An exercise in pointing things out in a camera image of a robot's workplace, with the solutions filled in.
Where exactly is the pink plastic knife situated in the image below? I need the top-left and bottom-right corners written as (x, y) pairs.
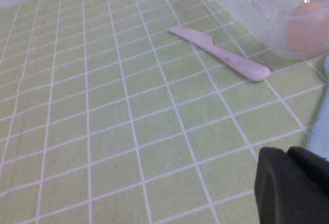
top-left (169, 26), bottom-right (271, 82)

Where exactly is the light blue plastic fork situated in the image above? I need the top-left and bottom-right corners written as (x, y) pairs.
top-left (305, 53), bottom-right (329, 160)

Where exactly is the green checkered tablecloth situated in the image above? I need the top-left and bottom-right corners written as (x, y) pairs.
top-left (0, 0), bottom-right (329, 224)

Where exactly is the clear plastic egg box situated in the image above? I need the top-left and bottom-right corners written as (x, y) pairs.
top-left (208, 0), bottom-right (329, 60)

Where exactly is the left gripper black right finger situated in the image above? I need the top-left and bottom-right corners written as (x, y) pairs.
top-left (285, 146), bottom-right (329, 201)

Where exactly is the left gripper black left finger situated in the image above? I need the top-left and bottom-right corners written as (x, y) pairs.
top-left (254, 146), bottom-right (329, 224)

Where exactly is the orange plastic egg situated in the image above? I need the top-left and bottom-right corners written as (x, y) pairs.
top-left (284, 2), bottom-right (329, 53)

